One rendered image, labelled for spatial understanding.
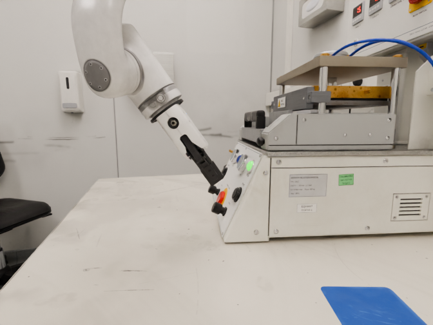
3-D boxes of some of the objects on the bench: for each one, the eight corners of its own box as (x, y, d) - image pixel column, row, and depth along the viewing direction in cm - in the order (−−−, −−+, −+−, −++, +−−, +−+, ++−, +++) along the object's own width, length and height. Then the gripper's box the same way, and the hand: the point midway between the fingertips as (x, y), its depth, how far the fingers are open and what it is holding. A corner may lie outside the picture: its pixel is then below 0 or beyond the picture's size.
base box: (371, 192, 88) (375, 141, 86) (497, 243, 51) (513, 156, 49) (212, 195, 84) (212, 142, 81) (226, 254, 47) (227, 159, 44)
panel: (212, 196, 82) (238, 142, 80) (222, 238, 52) (263, 153, 50) (207, 193, 82) (232, 139, 80) (213, 235, 52) (254, 149, 50)
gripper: (154, 117, 58) (202, 182, 61) (138, 117, 43) (203, 203, 46) (182, 97, 58) (229, 164, 61) (175, 90, 43) (238, 178, 46)
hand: (212, 173), depth 53 cm, fingers closed
